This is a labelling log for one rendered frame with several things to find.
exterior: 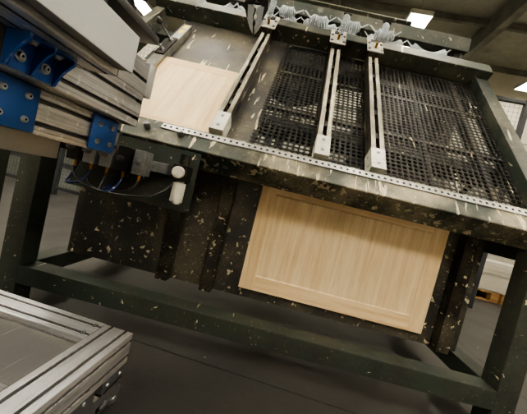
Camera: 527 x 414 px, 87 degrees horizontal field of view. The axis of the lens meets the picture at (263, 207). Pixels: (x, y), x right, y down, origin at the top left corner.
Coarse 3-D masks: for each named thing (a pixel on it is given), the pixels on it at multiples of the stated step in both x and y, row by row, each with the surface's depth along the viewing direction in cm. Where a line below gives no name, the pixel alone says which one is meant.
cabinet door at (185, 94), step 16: (160, 64) 148; (176, 64) 150; (192, 64) 152; (160, 80) 139; (176, 80) 141; (192, 80) 143; (208, 80) 144; (224, 80) 146; (160, 96) 132; (176, 96) 133; (192, 96) 135; (208, 96) 136; (224, 96) 137; (144, 112) 124; (160, 112) 125; (176, 112) 126; (192, 112) 128; (208, 112) 129; (192, 128) 120; (208, 128) 122
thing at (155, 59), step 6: (186, 30) 170; (174, 36) 164; (180, 36) 165; (186, 36) 172; (180, 42) 165; (174, 48) 160; (156, 54) 149; (168, 54) 155; (150, 60) 145; (156, 60) 146; (162, 60) 150; (156, 66) 146
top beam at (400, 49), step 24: (168, 0) 181; (192, 0) 184; (216, 24) 185; (240, 24) 182; (288, 24) 179; (360, 48) 178; (384, 48) 175; (408, 48) 179; (432, 72) 180; (456, 72) 177; (480, 72) 174
